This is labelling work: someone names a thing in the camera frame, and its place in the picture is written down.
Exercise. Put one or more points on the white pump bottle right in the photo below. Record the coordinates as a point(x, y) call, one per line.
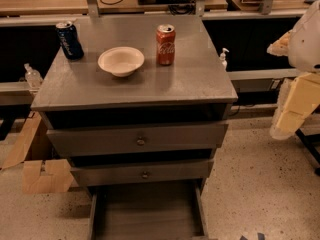
point(223, 56)

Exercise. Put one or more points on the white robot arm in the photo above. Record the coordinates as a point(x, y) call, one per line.
point(302, 43)

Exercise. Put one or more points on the grey bottom drawer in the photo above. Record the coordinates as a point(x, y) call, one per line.
point(148, 211)

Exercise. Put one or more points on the dark blue soda can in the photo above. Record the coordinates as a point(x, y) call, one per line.
point(67, 34)

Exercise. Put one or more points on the yellow foam padded gripper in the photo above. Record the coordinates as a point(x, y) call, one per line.
point(306, 45)

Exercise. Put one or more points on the grey middle drawer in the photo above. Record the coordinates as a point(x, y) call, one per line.
point(142, 172)

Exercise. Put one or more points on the white bowl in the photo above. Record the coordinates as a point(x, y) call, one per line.
point(121, 61)

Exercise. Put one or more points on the grey wooden drawer cabinet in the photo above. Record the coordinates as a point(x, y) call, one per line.
point(194, 89)

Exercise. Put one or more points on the grey top drawer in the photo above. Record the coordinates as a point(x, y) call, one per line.
point(137, 138)

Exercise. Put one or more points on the brown cardboard box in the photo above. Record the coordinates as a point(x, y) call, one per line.
point(40, 173)

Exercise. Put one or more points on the black chair leg base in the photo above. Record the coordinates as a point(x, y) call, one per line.
point(310, 142)

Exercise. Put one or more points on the red Coca-Cola can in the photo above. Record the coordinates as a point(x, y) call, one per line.
point(165, 37)

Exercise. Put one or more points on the clear sanitizer bottle left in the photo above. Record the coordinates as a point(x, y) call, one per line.
point(33, 77)

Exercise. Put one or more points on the grey drawer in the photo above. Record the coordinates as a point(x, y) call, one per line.
point(137, 138)
point(142, 172)
point(148, 211)

